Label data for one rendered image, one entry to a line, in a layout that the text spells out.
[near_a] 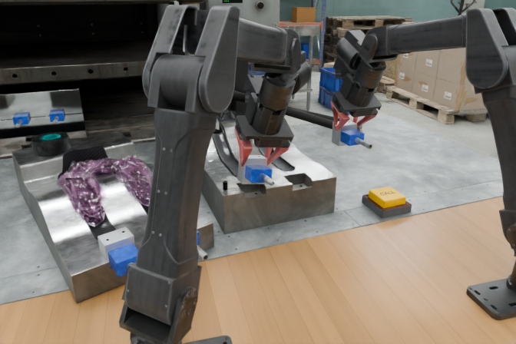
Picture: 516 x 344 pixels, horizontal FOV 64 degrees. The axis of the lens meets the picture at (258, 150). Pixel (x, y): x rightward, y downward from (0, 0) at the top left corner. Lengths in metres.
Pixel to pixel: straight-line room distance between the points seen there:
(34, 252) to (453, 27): 0.87
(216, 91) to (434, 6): 8.30
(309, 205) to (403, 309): 0.31
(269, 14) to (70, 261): 1.24
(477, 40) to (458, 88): 3.90
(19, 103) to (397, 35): 1.20
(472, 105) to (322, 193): 3.91
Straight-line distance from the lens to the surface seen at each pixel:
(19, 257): 0.92
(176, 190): 0.48
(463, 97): 4.65
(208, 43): 0.48
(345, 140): 1.03
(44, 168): 1.05
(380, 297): 0.75
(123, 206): 0.87
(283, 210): 0.89
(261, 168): 0.80
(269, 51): 0.64
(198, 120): 0.47
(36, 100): 1.56
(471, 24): 0.75
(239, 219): 0.86
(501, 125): 0.76
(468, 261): 0.89
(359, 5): 8.04
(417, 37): 0.84
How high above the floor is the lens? 1.27
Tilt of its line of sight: 21 degrees down
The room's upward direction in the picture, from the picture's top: straight up
